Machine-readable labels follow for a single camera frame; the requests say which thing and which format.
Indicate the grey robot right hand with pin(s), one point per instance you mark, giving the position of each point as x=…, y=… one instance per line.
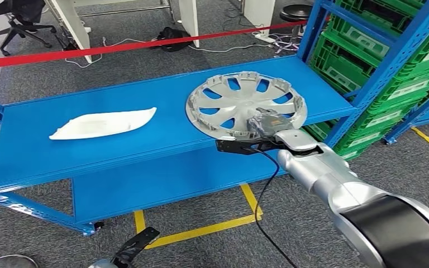
x=270, y=124

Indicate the silver wheel hubcap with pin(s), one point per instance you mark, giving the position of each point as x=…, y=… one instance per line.
x=236, y=100

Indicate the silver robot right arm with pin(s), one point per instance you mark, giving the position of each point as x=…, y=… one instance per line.
x=322, y=170

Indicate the blue metal shelf rack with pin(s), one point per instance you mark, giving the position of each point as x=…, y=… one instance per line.
x=170, y=122

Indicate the white plastic trim part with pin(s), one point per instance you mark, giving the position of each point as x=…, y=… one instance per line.
x=103, y=124

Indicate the white power strip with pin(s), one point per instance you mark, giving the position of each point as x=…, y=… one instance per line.
x=264, y=37

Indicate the white desk leg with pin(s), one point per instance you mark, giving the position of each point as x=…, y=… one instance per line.
x=189, y=20
x=259, y=14
x=74, y=27

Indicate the black round stool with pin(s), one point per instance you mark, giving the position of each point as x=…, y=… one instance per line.
x=296, y=13

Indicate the yellow floor tape square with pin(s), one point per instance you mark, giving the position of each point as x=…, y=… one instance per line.
x=199, y=232

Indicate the black bag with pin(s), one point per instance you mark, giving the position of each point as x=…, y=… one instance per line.
x=172, y=37

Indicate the long red barrier belt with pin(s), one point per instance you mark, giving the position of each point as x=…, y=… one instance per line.
x=125, y=47

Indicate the grey desk crossbar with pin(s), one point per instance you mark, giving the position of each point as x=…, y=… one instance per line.
x=125, y=9

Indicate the black office chair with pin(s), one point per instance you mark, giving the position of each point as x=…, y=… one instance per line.
x=19, y=19

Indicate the chrome stanchion with round base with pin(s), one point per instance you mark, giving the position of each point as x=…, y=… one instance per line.
x=7, y=262

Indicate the black right wrist camera bracket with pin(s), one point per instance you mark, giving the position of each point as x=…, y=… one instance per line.
x=236, y=147

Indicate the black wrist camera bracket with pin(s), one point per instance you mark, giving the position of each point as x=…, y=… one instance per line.
x=236, y=147
x=136, y=246

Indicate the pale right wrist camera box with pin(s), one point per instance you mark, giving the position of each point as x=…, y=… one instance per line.
x=228, y=138

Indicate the black left wrist camera bracket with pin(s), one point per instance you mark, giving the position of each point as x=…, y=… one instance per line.
x=136, y=246

